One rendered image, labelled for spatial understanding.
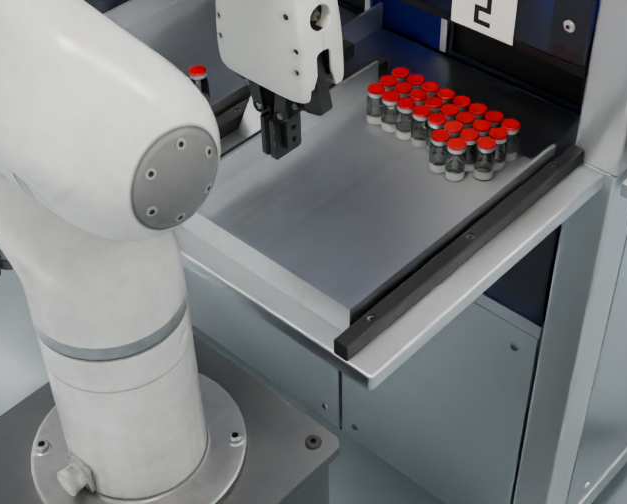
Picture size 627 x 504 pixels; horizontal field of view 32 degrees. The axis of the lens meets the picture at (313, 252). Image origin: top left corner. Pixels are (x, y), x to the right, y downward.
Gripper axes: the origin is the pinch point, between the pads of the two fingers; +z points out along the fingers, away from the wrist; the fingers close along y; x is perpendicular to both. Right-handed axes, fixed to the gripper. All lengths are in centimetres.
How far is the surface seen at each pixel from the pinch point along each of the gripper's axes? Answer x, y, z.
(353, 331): -1.1, -7.0, 20.4
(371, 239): -13.6, 1.4, 22.3
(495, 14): -39.0, 5.4, 8.6
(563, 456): -41, -12, 74
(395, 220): -17.5, 1.4, 22.3
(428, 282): -11.1, -8.0, 20.7
